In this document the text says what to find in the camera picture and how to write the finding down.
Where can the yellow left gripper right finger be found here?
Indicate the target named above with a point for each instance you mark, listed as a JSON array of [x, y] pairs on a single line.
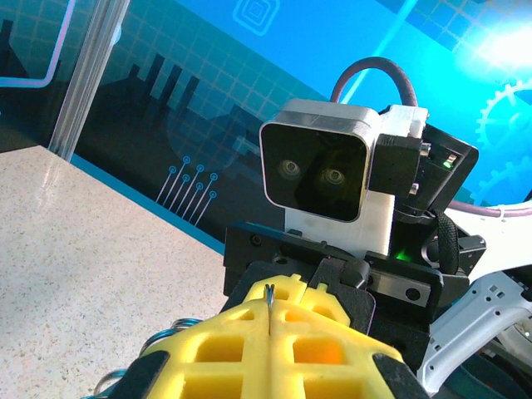
[[282, 361]]

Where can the blue table edge strip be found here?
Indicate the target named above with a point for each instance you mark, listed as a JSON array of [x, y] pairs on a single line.
[[145, 202]]

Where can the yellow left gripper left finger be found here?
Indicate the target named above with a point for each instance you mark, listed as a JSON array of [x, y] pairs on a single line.
[[257, 357]]

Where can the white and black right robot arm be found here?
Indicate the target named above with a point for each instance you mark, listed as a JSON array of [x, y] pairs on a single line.
[[490, 232]]

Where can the aluminium frame post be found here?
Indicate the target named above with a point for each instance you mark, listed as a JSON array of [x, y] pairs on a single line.
[[89, 83]]

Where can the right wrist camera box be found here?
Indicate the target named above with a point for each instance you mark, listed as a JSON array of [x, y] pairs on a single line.
[[316, 166]]

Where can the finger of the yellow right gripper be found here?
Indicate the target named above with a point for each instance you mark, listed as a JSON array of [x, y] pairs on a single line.
[[353, 303], [287, 293]]

